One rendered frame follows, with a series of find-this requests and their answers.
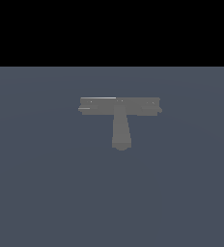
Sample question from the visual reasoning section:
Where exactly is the grey faucet body with spout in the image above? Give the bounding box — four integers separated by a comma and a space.
79, 96, 161, 151

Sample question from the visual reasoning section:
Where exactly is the grey faucet handle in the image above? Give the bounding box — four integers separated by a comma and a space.
77, 103, 97, 115

